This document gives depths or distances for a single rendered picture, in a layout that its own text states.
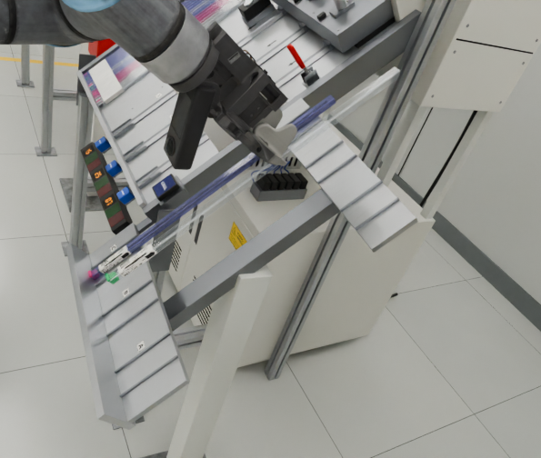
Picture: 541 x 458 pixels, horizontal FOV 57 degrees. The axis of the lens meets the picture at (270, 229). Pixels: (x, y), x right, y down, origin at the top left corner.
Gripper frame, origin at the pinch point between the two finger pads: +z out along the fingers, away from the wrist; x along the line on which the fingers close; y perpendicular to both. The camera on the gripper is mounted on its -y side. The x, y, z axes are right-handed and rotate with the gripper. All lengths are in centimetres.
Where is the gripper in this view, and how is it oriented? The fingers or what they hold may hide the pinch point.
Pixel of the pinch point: (274, 159)
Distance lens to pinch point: 71.2
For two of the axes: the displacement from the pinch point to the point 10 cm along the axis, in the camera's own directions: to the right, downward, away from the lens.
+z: 5.6, 3.8, 7.3
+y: 7.1, -6.7, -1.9
